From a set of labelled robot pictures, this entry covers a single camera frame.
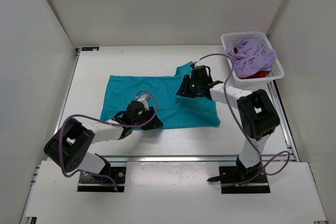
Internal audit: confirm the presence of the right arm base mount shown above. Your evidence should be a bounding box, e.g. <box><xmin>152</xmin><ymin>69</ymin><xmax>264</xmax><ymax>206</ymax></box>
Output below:
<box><xmin>207</xmin><ymin>160</ymin><xmax>271</xmax><ymax>194</ymax></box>

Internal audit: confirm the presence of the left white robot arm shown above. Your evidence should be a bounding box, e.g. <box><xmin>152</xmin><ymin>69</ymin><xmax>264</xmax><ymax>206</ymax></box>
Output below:
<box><xmin>44</xmin><ymin>95</ymin><xmax>163</xmax><ymax>182</ymax></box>

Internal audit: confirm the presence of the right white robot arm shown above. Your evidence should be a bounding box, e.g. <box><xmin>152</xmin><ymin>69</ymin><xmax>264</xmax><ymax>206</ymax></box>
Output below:
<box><xmin>176</xmin><ymin>64</ymin><xmax>280</xmax><ymax>182</ymax></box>

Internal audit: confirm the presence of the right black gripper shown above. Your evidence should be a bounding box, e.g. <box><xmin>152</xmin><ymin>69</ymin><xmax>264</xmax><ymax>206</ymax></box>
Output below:
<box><xmin>178</xmin><ymin>76</ymin><xmax>203</xmax><ymax>99</ymax></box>

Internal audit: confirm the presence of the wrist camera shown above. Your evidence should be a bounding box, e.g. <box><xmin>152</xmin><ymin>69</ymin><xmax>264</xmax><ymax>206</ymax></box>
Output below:
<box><xmin>191</xmin><ymin>61</ymin><xmax>199</xmax><ymax>69</ymax></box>
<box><xmin>136</xmin><ymin>94</ymin><xmax>151</xmax><ymax>110</ymax></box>

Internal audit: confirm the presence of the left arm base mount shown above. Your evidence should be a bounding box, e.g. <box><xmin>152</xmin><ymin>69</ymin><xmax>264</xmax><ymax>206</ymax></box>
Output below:
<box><xmin>77</xmin><ymin>161</ymin><xmax>127</xmax><ymax>193</ymax></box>

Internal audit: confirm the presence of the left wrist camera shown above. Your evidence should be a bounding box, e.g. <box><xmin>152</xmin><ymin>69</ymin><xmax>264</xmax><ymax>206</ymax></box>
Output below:
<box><xmin>136</xmin><ymin>94</ymin><xmax>151</xmax><ymax>110</ymax></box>

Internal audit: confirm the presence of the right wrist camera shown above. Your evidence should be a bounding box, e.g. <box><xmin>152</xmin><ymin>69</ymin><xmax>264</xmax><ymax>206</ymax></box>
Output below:
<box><xmin>191</xmin><ymin>61</ymin><xmax>199</xmax><ymax>69</ymax></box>

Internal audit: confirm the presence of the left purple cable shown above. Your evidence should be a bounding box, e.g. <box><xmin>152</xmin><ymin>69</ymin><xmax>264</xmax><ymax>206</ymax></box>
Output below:
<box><xmin>60</xmin><ymin>91</ymin><xmax>158</xmax><ymax>192</ymax></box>

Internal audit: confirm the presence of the white plastic basket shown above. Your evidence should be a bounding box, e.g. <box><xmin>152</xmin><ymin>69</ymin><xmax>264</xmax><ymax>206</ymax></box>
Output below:
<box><xmin>220</xmin><ymin>31</ymin><xmax>285</xmax><ymax>88</ymax></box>

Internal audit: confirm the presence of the red t shirt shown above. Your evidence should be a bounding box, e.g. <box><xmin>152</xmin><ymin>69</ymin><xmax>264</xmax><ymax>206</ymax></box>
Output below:
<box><xmin>230</xmin><ymin>46</ymin><xmax>273</xmax><ymax>79</ymax></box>

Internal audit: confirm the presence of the dark label sticker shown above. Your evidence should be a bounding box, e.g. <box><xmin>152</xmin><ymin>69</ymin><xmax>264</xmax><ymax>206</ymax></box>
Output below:
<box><xmin>81</xmin><ymin>47</ymin><xmax>99</xmax><ymax>51</ymax></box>

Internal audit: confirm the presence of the lilac t shirt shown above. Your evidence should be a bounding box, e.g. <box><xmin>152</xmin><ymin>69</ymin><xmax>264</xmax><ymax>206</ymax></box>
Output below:
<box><xmin>226</xmin><ymin>38</ymin><xmax>278</xmax><ymax>79</ymax></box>

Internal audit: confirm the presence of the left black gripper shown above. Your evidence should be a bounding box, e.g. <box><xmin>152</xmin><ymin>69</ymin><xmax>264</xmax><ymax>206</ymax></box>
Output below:
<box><xmin>132</xmin><ymin>106</ymin><xmax>163</xmax><ymax>130</ymax></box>

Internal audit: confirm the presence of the teal t shirt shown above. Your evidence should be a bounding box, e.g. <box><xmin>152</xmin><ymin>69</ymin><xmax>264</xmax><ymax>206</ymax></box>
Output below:
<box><xmin>100</xmin><ymin>61</ymin><xmax>221</xmax><ymax>130</ymax></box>

